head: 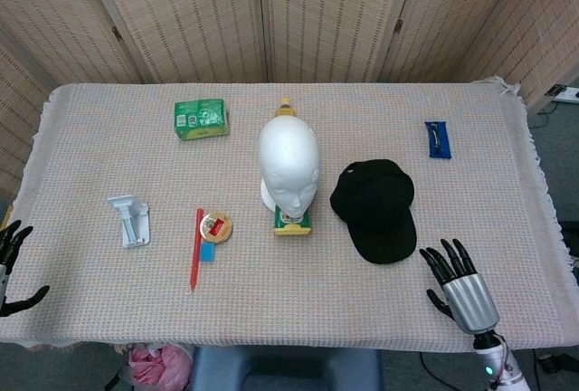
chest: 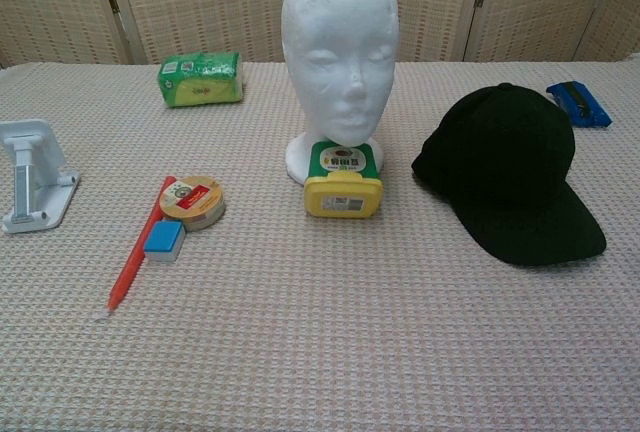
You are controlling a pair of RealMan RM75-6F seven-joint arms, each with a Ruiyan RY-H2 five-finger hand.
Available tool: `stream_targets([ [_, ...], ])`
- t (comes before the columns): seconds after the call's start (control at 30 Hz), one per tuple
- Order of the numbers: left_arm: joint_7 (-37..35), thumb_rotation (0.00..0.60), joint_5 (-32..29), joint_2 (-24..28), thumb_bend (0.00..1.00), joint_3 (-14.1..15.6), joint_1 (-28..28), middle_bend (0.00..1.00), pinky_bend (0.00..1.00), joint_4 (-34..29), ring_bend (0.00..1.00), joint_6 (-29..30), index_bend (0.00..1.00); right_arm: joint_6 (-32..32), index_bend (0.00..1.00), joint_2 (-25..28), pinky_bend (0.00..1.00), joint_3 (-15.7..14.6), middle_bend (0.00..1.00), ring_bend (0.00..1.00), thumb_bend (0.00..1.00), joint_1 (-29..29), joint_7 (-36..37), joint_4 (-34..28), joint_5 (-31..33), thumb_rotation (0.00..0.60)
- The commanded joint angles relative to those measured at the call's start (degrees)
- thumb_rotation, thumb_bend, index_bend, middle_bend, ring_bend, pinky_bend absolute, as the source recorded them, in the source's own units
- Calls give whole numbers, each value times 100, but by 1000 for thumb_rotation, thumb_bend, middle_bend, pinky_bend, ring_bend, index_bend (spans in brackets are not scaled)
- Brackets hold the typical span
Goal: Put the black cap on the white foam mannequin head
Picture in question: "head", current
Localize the green yellow stand box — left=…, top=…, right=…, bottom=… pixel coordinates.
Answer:
left=273, top=205, right=314, bottom=237

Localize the green snack package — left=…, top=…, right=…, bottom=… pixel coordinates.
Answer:
left=174, top=97, right=231, bottom=143

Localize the round tin with red label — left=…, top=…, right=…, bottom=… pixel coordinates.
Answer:
left=199, top=211, right=235, bottom=244

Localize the pink woven tablecloth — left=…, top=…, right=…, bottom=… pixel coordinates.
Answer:
left=0, top=74, right=579, bottom=354

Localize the beige folding screen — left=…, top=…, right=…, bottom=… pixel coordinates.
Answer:
left=0, top=0, right=579, bottom=205

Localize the red pencil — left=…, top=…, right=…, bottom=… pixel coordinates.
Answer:
left=188, top=207, right=204, bottom=293

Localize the yellow bottle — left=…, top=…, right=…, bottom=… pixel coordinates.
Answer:
left=274, top=96, right=299, bottom=119

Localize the black floor cable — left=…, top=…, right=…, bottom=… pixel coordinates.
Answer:
left=419, top=351, right=450, bottom=377

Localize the white foam mannequin head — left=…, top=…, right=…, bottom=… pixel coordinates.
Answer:
left=258, top=116, right=321, bottom=222

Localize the blue chair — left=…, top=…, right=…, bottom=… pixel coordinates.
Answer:
left=189, top=345, right=384, bottom=391

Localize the blue pouch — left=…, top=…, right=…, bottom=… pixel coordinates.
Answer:
left=423, top=120, right=453, bottom=161

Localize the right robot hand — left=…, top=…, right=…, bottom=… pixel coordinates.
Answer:
left=419, top=239, right=501, bottom=334

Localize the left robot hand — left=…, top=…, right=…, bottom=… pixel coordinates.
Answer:
left=0, top=220, right=51, bottom=319

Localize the black baseball cap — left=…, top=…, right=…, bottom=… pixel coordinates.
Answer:
left=328, top=158, right=418, bottom=266

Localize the black round floor object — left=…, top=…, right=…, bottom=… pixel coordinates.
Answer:
left=536, top=352, right=562, bottom=374

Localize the pink plastic bag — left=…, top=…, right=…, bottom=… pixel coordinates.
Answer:
left=118, top=341, right=195, bottom=391

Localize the white power strip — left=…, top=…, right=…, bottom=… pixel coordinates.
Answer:
left=546, top=84, right=579, bottom=105

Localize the white plastic bracket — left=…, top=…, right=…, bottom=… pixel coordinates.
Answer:
left=106, top=194, right=152, bottom=250

